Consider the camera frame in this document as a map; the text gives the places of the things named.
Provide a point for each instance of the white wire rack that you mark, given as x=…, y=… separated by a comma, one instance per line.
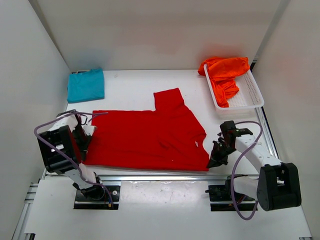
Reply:
x=243, y=104

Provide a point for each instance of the teal t shirt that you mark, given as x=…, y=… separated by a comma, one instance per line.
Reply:
x=86, y=86

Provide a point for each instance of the red t shirt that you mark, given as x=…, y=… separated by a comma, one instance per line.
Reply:
x=166, y=138

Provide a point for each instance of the orange t shirt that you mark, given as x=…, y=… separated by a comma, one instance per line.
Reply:
x=222, y=74

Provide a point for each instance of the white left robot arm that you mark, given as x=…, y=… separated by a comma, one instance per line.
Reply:
x=63, y=144

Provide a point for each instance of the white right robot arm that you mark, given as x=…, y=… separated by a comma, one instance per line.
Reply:
x=277, y=186

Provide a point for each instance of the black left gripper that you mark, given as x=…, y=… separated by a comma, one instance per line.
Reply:
x=83, y=135

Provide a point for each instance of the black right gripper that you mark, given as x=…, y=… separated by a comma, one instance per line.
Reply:
x=222, y=147

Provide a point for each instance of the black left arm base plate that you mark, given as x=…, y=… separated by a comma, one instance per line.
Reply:
x=96, y=198

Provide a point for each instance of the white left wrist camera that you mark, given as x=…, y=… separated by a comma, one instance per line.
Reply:
x=89, y=130

